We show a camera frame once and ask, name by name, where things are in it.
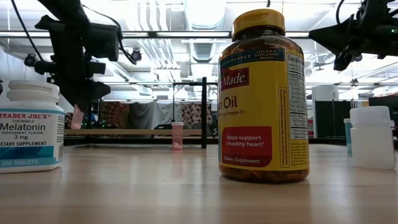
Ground wooden shelf board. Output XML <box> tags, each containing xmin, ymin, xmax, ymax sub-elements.
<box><xmin>64</xmin><ymin>128</ymin><xmax>203</xmax><ymax>137</ymax></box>

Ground pink pill vial white cap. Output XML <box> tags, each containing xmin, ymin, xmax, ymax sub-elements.
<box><xmin>171</xmin><ymin>121</ymin><xmax>185</xmax><ymax>151</ymax></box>
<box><xmin>70</xmin><ymin>105</ymin><xmax>85</xmax><ymax>130</ymax></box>

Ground black aluminium rig frame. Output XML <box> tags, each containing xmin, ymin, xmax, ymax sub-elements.
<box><xmin>63</xmin><ymin>136</ymin><xmax>351</xmax><ymax>146</ymax></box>

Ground grey cloth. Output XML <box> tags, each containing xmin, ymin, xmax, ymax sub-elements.
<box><xmin>129</xmin><ymin>101</ymin><xmax>158</xmax><ymax>129</ymax></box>

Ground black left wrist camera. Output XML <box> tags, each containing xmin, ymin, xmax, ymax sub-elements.
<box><xmin>88</xmin><ymin>22</ymin><xmax>121</xmax><ymax>62</ymax></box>

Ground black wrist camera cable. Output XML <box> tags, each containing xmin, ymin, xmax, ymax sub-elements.
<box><xmin>81</xmin><ymin>3</ymin><xmax>138</xmax><ymax>66</ymax></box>

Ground orange mandala cloth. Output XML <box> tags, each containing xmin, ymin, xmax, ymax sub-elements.
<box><xmin>99</xmin><ymin>101</ymin><xmax>131</xmax><ymax>129</ymax></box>

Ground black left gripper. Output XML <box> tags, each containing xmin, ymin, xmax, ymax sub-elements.
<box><xmin>33</xmin><ymin>14</ymin><xmax>112</xmax><ymax>113</ymax></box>

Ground teal pill vial white cap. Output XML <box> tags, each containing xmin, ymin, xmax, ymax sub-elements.
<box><xmin>343</xmin><ymin>118</ymin><xmax>354</xmax><ymax>157</ymax></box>

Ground small clear cup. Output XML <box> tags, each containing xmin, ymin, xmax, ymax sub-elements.
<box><xmin>349</xmin><ymin>105</ymin><xmax>397</xmax><ymax>170</ymax></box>

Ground thin black hanging cable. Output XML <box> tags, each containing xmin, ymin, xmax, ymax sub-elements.
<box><xmin>10</xmin><ymin>0</ymin><xmax>45</xmax><ymax>62</ymax></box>

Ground black overhead frame bar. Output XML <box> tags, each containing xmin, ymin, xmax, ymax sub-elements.
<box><xmin>0</xmin><ymin>30</ymin><xmax>315</xmax><ymax>39</ymax></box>

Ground silver ceiling air duct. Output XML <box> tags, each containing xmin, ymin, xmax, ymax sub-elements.
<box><xmin>182</xmin><ymin>0</ymin><xmax>229</xmax><ymax>78</ymax></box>

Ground black ceiling spotlight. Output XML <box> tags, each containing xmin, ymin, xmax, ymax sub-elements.
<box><xmin>130</xmin><ymin>49</ymin><xmax>143</xmax><ymax>63</ymax></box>
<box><xmin>24</xmin><ymin>53</ymin><xmax>38</xmax><ymax>68</ymax></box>

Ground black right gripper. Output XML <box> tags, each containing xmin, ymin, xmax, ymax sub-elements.
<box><xmin>308</xmin><ymin>0</ymin><xmax>398</xmax><ymax>72</ymax></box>

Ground brown floral cloth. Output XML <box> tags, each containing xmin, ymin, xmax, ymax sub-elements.
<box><xmin>182</xmin><ymin>102</ymin><xmax>213</xmax><ymax>127</ymax></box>

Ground white melatonin bottle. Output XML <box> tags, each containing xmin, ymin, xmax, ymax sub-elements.
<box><xmin>0</xmin><ymin>80</ymin><xmax>66</xmax><ymax>174</ymax></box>

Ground fish oil bottle yellow cap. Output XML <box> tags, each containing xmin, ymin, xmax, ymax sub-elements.
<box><xmin>217</xmin><ymin>8</ymin><xmax>310</xmax><ymax>184</ymax></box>

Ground dark partition panels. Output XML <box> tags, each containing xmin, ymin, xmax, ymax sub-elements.
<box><xmin>315</xmin><ymin>100</ymin><xmax>351</xmax><ymax>139</ymax></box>

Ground black metal shelf frame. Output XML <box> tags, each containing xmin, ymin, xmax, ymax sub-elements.
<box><xmin>172</xmin><ymin>76</ymin><xmax>219</xmax><ymax>149</ymax></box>

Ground black monitor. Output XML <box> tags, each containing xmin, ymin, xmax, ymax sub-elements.
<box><xmin>368</xmin><ymin>95</ymin><xmax>398</xmax><ymax>125</ymax></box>

